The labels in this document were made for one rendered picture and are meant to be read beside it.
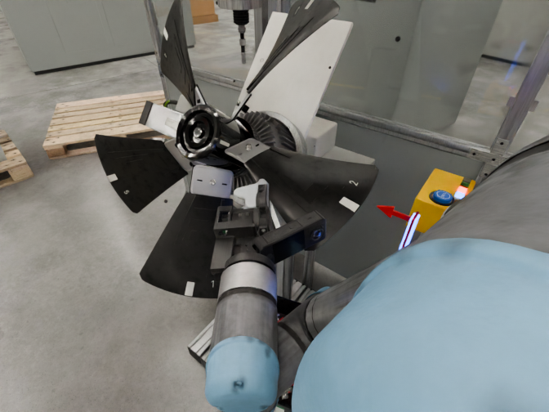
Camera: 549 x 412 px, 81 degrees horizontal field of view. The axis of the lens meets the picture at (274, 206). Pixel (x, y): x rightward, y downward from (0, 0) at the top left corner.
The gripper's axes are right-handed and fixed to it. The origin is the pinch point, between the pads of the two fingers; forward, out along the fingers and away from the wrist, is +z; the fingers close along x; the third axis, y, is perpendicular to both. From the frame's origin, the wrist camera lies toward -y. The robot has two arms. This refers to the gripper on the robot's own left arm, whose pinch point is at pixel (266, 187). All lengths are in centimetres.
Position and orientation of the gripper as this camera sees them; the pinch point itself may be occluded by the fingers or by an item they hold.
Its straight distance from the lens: 58.7
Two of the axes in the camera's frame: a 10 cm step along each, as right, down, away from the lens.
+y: -9.9, 0.8, 0.7
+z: 0.0, -6.4, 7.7
